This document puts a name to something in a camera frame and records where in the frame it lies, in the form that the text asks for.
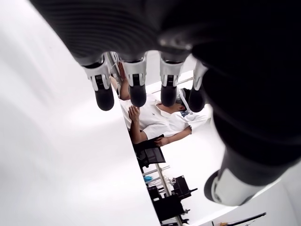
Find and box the black computer equipment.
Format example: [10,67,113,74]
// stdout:
[147,175,198,226]

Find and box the black office chair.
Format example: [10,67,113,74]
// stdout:
[133,134,166,169]

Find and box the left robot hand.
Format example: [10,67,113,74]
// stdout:
[28,0,301,208]

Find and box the seated person white shirt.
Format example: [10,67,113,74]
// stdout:
[110,61,210,153]

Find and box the white VR headset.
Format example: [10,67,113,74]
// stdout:
[175,88,195,116]

